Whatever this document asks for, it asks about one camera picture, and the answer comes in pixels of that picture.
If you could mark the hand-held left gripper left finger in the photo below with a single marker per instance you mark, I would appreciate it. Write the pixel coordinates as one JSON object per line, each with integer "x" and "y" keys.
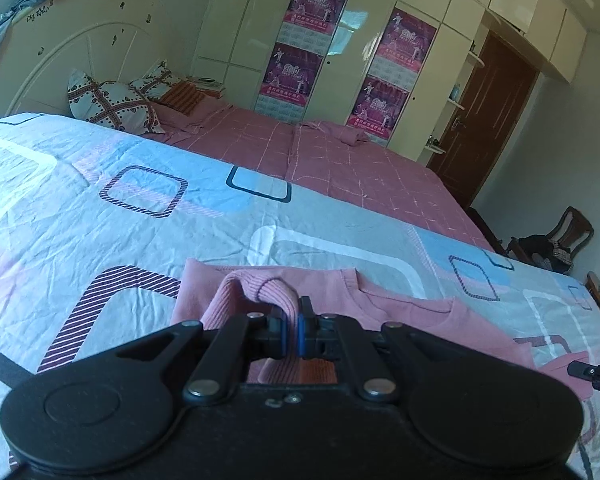
{"x": 279, "y": 335}

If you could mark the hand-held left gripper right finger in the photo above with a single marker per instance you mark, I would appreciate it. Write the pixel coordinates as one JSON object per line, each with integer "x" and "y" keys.
{"x": 302, "y": 335}

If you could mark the pink sweater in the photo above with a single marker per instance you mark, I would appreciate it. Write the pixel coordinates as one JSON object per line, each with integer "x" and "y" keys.
{"x": 420, "y": 317}

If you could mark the dark cloth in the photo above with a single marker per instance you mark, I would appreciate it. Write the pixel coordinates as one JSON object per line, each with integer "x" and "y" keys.
{"x": 537, "y": 252}

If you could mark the wooden chair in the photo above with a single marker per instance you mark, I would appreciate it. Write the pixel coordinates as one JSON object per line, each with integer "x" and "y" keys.
{"x": 577, "y": 227}

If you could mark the pink checked bed sheet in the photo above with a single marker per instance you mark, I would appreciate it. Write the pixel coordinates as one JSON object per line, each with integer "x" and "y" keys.
{"x": 330, "y": 170}

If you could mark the blue patterned bed sheet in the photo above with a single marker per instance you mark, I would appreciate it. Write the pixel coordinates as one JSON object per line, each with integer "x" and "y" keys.
{"x": 130, "y": 240}

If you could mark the crumpled pink cloth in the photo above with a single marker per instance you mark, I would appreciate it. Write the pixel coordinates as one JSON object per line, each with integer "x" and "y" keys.
{"x": 342, "y": 132}

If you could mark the orange striped cushion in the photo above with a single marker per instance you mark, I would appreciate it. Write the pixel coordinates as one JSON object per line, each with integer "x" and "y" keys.
{"x": 182, "y": 97}

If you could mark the stack of books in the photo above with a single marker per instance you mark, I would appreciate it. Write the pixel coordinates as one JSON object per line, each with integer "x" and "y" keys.
{"x": 207, "y": 85}

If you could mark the brown wooden door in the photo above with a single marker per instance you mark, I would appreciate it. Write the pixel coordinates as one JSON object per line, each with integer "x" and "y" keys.
{"x": 485, "y": 120}

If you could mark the white corner shelf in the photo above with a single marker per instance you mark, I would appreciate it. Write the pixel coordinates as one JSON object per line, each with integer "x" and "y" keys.
{"x": 455, "y": 100}

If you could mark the heart patterned pillow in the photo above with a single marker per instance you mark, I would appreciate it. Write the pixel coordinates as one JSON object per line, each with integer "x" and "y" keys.
{"x": 110, "y": 105}
{"x": 157, "y": 80}

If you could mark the cream wardrobe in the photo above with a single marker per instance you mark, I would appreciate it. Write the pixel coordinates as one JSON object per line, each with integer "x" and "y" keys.
{"x": 360, "y": 35}

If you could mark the white arched headboard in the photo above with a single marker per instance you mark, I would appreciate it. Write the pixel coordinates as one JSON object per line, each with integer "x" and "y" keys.
{"x": 90, "y": 40}

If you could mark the purple wall poster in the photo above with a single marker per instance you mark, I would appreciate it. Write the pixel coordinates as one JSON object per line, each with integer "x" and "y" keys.
{"x": 380, "y": 107}
{"x": 405, "y": 47}
{"x": 290, "y": 80}
{"x": 317, "y": 12}

